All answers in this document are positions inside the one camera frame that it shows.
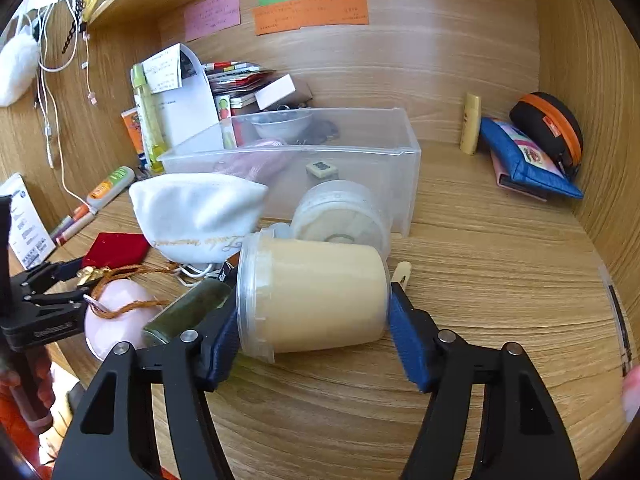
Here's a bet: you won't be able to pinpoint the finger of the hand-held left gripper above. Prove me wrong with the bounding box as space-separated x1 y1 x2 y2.
12 258 86 295
22 285 95 311

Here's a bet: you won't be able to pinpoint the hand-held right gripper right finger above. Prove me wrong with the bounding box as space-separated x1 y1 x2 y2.
388 282 581 480

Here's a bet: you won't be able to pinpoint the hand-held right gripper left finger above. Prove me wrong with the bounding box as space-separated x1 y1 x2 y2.
52 305 241 480

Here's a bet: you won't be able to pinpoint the dark green jar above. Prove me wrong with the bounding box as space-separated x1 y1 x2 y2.
142 280 233 348

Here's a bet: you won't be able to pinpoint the red velvet pouch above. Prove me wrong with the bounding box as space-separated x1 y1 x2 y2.
81 232 151 271

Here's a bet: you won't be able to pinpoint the pink round case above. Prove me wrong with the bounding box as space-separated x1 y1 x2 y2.
84 279 173 361

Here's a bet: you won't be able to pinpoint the clear jar with cream contents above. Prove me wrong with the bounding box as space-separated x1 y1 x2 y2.
236 230 392 363

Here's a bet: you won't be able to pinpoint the frosted white round jar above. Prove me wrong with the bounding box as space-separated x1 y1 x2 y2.
290 180 392 257

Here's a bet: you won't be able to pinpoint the clear plastic storage box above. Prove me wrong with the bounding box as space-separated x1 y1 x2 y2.
159 107 422 238

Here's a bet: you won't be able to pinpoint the wooden desktop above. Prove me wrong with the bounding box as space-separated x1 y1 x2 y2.
50 152 628 480

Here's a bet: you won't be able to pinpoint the pink white tube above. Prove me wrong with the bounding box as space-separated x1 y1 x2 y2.
50 215 97 247

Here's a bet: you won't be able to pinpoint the white printed card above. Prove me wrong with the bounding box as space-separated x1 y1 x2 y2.
0 172 57 268

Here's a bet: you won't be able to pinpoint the orange marker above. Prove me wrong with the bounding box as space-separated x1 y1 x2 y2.
65 204 96 226

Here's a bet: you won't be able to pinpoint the green orange sunscreen tube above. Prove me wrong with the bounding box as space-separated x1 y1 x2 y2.
86 166 137 208

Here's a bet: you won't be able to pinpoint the yellow spray bottle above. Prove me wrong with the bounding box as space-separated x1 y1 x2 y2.
131 64 166 175

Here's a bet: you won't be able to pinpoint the pink fabric pouch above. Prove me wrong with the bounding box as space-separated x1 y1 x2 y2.
215 140 293 183

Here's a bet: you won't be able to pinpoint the pink notebook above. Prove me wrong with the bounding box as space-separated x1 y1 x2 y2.
490 150 549 202

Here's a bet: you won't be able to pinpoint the white fluffy toy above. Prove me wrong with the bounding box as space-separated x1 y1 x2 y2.
0 27 41 107

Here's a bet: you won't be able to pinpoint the white paper sheets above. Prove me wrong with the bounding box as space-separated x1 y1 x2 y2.
142 44 224 151

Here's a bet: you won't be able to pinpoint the box with coloured dots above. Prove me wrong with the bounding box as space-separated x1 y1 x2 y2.
216 95 237 149

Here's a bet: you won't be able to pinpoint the clear plastic bowl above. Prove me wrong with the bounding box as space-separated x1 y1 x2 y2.
250 110 314 141

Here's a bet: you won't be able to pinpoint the cream small bottle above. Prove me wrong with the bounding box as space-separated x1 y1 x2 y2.
460 92 482 154

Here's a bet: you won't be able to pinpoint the black beaded hair band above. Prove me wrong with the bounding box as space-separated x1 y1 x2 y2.
61 0 87 54

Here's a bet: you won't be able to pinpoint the white card box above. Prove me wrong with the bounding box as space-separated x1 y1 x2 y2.
255 74 296 110

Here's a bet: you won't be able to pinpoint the black orange round case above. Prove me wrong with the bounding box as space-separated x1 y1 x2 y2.
510 92 584 181

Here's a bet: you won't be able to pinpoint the stack of colourful packets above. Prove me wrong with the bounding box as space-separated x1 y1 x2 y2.
202 61 277 109

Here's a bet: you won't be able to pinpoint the pink paper note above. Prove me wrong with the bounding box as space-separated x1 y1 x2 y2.
184 0 241 42

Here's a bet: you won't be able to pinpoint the orange paper note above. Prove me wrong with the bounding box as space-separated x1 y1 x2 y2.
252 0 370 36

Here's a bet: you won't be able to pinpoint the coiled white cord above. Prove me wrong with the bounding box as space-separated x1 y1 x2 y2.
174 259 227 287

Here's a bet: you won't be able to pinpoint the white charging cable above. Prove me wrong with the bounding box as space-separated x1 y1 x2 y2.
30 2 96 202

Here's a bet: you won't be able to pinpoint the thin pink-tipped cable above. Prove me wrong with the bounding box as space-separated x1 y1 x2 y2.
80 20 97 107

